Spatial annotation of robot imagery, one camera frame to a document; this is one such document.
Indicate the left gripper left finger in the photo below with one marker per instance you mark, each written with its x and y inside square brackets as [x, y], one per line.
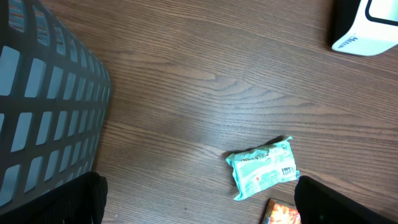
[81, 200]

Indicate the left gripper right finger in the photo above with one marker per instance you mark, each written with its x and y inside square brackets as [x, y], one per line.
[317, 203]

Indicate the orange white small box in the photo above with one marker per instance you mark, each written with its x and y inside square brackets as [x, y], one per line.
[278, 212]

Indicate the teal snack packet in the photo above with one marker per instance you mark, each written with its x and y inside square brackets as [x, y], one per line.
[263, 167]

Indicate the white barcode scanner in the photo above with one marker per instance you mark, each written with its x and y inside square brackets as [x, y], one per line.
[364, 27]

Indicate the grey plastic shopping basket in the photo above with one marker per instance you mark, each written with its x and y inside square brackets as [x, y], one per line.
[54, 97]

